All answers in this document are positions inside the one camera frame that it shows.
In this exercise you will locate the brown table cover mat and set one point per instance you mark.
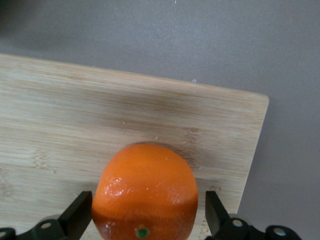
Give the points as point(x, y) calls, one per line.
point(175, 37)

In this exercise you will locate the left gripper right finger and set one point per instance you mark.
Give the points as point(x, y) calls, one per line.
point(217, 217)

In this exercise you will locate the bamboo cutting board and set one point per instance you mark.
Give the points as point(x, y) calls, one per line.
point(75, 112)

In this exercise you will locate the orange fruit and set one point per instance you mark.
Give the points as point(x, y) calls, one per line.
point(145, 180)

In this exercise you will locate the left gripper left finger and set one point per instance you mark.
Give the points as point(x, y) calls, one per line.
point(75, 215)

